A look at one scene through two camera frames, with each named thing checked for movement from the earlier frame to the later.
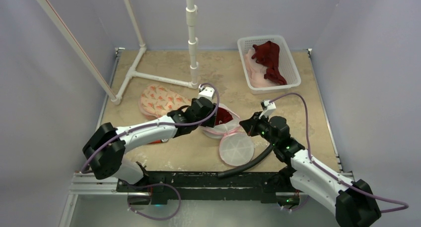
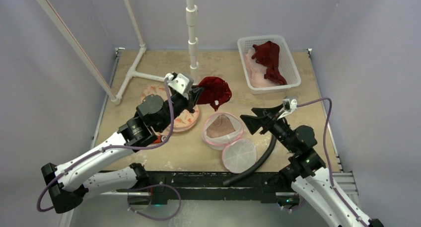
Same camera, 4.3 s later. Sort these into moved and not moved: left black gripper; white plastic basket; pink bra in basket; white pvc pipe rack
Moved: left black gripper
Not moved: pink bra in basket; white pvc pipe rack; white plastic basket
